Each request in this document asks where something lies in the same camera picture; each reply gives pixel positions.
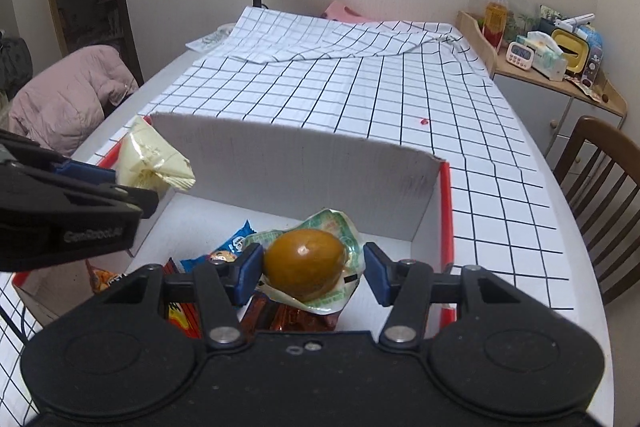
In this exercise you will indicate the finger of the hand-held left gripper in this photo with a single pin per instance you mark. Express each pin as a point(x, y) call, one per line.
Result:
point(85, 172)
point(100, 199)

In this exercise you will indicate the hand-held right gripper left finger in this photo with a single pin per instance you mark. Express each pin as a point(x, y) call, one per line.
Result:
point(248, 274)

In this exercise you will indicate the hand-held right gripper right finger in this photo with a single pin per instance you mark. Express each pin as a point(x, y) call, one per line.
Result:
point(378, 274)

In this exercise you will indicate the bright blue snack packet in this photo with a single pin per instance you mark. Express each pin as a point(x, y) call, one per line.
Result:
point(235, 239)

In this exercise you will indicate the orange-yellow snack bag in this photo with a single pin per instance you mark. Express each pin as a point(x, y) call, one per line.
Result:
point(102, 279)

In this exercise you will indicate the packaged brown egg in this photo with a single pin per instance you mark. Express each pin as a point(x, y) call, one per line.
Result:
point(305, 262)

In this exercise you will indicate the red-brown shiny chip bag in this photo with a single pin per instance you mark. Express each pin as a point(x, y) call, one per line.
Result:
point(290, 319)

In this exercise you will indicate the pale yellow snack packet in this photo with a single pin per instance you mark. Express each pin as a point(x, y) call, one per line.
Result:
point(150, 157)

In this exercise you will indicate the red yellow striped snack packet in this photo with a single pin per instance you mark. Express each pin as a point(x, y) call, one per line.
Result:
point(182, 319)

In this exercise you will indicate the red cardboard box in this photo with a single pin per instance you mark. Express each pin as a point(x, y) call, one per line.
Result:
point(300, 167)

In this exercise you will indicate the pink padded jacket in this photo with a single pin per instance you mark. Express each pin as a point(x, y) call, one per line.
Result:
point(65, 97)

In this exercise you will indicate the black bag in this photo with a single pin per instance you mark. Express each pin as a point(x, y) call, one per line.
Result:
point(17, 62)

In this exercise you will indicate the white checked tablecloth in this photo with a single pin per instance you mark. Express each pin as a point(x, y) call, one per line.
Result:
point(375, 97)

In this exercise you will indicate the clear plastic packet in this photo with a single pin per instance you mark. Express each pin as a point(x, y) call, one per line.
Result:
point(210, 38)

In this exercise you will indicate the grey cabinet with wooden top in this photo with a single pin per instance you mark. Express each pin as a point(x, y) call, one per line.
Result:
point(530, 107)

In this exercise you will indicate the white kitchen timer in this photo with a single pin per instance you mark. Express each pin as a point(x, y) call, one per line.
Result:
point(520, 54)

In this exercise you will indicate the brown wooden chair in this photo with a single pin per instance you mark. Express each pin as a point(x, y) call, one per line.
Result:
point(600, 132)

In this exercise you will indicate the pink paper item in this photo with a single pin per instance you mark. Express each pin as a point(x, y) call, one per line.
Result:
point(350, 12)

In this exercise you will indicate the white green tissue pack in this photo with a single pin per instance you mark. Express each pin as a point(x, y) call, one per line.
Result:
point(542, 57)

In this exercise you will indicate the clear bottle with amber liquid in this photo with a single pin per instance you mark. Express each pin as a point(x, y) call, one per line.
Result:
point(496, 17)

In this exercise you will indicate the yellow box-shaped device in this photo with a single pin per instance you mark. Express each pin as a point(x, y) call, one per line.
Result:
point(570, 52)

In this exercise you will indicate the blue patterned container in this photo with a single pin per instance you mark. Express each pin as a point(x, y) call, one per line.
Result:
point(594, 52)

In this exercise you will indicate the white stick-shaped tool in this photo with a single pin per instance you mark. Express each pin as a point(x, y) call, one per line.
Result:
point(575, 20)

